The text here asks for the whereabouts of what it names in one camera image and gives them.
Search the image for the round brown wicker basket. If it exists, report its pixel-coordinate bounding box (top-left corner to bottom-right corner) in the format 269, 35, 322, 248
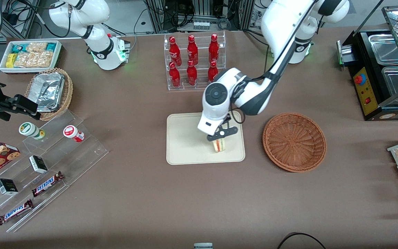
263, 112, 327, 173

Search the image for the black food warmer yellow panel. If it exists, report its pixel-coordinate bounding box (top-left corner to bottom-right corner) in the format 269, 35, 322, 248
337, 5, 398, 121

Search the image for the red lid white jar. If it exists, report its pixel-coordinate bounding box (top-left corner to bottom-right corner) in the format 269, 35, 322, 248
63, 125, 85, 143

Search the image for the green lid white jar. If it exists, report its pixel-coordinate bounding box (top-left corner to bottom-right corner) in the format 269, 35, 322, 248
19, 122, 46, 140

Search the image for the small rice cracker bag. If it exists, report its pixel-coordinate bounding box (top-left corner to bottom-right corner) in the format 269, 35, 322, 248
26, 42, 47, 53

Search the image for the light wicker basket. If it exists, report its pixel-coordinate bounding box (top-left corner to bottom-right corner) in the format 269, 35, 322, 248
24, 68, 74, 121

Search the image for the aluminium foil container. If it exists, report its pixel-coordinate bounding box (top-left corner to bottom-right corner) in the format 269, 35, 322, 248
34, 72, 65, 112

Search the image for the white snack tray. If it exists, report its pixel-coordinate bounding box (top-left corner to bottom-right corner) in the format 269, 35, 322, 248
0, 40, 63, 74

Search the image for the clear acrylic stepped display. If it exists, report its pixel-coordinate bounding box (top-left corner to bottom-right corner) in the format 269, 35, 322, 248
0, 110, 109, 233

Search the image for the Snickers chocolate bar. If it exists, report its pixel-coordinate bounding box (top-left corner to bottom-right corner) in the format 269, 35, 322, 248
0, 199, 34, 226
31, 171, 65, 197

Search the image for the small black box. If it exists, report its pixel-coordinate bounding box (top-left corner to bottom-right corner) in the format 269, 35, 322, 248
0, 178, 19, 196
29, 155, 48, 174

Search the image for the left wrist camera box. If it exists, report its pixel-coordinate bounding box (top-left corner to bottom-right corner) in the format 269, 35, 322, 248
198, 116, 224, 136

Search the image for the clear acrylic bottle rack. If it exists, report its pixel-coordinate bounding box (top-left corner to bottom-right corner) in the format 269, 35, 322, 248
164, 31, 227, 91

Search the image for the aluminium equipment rack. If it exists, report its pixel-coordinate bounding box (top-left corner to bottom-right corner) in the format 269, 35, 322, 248
143, 0, 266, 34

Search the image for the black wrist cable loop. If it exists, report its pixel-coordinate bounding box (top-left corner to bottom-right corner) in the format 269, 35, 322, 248
224, 110, 247, 126

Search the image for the triangle sandwich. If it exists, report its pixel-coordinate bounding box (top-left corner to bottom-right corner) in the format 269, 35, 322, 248
212, 138, 227, 153

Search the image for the red cola bottle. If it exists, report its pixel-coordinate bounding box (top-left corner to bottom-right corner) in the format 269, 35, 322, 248
169, 62, 181, 88
187, 35, 199, 64
208, 61, 219, 83
169, 36, 182, 67
187, 60, 198, 86
209, 34, 219, 63

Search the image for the beige plastic tray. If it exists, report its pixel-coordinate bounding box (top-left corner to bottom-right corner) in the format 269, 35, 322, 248
166, 111, 246, 165

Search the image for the large rice cracker bag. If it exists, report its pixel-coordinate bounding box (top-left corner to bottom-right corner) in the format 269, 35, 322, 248
14, 51, 54, 68

